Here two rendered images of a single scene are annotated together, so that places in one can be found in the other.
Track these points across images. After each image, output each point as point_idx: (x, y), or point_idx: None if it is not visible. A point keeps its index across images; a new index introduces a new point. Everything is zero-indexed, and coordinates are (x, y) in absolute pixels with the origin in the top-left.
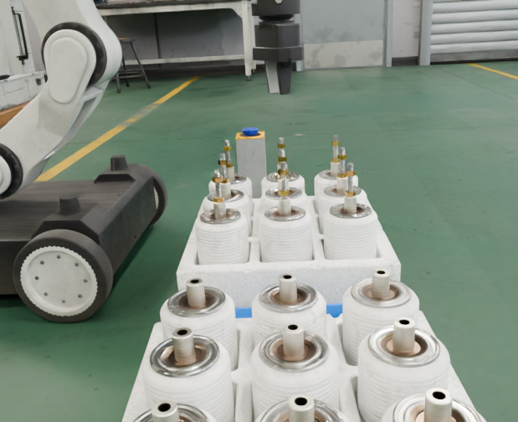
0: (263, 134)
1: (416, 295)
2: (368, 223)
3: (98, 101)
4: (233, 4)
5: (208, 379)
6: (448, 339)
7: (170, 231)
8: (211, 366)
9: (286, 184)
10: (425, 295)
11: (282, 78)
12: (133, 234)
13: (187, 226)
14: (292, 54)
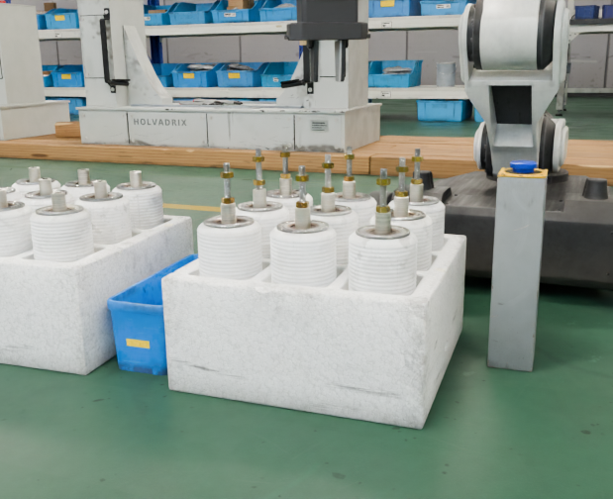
0: (519, 174)
1: (41, 219)
2: (197, 230)
3: (550, 94)
4: None
5: (60, 188)
6: (154, 426)
7: (611, 318)
8: (65, 185)
9: (321, 198)
10: (268, 448)
11: (311, 61)
12: (490, 257)
13: None
14: (286, 32)
